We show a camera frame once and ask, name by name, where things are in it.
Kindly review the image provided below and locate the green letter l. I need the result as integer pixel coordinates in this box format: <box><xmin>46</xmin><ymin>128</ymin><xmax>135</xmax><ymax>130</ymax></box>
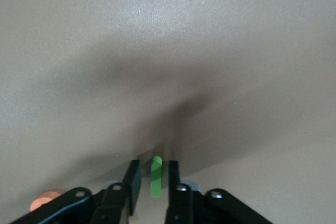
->
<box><xmin>149</xmin><ymin>155</ymin><xmax>163</xmax><ymax>199</ymax></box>

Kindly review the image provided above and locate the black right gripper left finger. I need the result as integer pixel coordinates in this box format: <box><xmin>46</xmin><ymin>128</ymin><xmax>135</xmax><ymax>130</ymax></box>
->
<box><xmin>9</xmin><ymin>159</ymin><xmax>143</xmax><ymax>224</ymax></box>

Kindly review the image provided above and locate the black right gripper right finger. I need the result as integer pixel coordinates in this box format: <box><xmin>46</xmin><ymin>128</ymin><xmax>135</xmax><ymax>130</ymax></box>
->
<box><xmin>164</xmin><ymin>160</ymin><xmax>274</xmax><ymax>224</ymax></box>

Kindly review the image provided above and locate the orange letter e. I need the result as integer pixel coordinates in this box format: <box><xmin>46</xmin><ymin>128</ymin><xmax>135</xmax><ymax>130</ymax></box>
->
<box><xmin>29</xmin><ymin>188</ymin><xmax>63</xmax><ymax>212</ymax></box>

